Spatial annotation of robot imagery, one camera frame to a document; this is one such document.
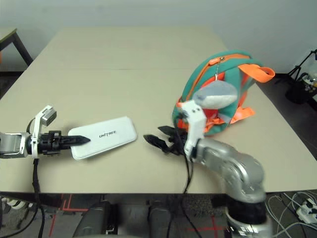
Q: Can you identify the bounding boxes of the white Unitree pencil case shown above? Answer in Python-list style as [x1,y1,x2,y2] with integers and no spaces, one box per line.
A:
[67,116,138,161]

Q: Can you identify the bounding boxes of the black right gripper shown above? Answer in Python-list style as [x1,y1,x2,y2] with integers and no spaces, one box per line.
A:
[143,125,188,156]

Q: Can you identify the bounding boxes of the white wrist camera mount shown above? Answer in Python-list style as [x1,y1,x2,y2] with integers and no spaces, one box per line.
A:
[26,104,57,158]
[182,100,207,159]

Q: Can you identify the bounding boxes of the grey robot leg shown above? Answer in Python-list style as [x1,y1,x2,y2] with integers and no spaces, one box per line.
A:
[73,200,112,238]
[148,200,175,238]

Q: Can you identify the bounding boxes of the white power strip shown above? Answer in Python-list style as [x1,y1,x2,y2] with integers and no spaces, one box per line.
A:
[296,197,317,224]

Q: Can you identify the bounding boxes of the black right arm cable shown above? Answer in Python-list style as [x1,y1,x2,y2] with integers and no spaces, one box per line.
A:
[174,123,199,238]

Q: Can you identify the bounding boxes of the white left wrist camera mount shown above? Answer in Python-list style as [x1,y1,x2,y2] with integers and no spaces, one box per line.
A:
[26,104,57,158]

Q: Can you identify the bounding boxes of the teal and orange backpack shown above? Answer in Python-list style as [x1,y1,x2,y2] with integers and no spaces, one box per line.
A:
[172,49,276,137]

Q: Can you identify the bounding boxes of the black bin with items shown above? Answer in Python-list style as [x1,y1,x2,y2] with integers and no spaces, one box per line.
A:
[284,71,317,105]

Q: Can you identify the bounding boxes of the grey left robot leg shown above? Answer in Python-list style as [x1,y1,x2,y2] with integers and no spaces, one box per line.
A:
[73,200,112,238]

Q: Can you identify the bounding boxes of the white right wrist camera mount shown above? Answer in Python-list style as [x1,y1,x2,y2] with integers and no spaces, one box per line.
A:
[182,100,207,159]

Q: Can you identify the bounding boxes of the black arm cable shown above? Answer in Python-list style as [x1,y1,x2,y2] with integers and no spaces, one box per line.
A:
[31,157,47,238]
[174,123,199,238]

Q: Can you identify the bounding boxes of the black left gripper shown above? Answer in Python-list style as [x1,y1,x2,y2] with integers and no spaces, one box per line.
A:
[36,130,91,157]

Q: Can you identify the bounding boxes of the black tripod stand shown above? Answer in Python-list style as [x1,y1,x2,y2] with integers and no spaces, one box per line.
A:
[287,49,317,82]

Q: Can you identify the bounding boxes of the beige side table black legs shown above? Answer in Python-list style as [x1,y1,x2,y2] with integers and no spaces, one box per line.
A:
[0,27,34,72]

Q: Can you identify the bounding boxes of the grey white plush toy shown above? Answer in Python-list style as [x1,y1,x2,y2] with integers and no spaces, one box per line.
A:
[192,79,237,110]

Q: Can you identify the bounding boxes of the grey right robot leg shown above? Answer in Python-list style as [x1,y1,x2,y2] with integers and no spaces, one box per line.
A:
[148,200,175,238]

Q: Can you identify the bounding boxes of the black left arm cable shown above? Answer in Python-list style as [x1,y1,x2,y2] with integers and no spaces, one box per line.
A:
[31,157,47,238]

